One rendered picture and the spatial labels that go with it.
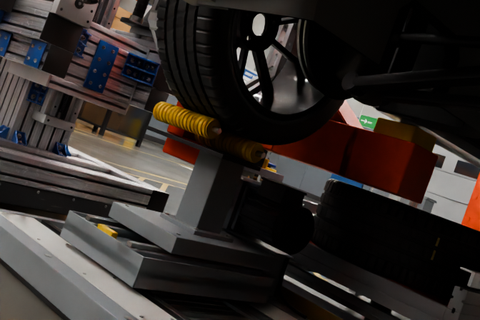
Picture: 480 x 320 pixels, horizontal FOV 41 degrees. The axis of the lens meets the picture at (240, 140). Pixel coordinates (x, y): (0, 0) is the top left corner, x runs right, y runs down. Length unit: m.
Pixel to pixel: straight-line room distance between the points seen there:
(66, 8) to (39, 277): 0.90
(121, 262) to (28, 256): 0.22
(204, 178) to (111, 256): 0.36
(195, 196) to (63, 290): 0.50
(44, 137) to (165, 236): 1.02
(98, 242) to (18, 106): 0.93
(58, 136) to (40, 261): 1.04
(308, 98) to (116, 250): 0.74
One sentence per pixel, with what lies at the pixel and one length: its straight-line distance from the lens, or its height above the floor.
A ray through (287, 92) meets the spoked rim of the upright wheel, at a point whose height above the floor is 0.70.
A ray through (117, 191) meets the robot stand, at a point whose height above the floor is 0.19.
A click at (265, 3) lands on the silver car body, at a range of 1.22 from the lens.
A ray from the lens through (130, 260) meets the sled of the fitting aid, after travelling 1.60.
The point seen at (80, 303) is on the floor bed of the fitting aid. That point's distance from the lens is 1.47.
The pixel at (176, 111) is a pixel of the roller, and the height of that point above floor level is 0.52.
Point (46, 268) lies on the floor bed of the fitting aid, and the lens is 1.60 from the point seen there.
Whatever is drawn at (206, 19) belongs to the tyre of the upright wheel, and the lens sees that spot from 1.61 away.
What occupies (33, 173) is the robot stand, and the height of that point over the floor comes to 0.18.
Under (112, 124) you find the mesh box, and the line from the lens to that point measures 10.13.
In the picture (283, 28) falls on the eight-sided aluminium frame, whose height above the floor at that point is 0.92.
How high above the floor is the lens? 0.48
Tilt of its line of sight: 1 degrees up
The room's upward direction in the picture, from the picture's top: 20 degrees clockwise
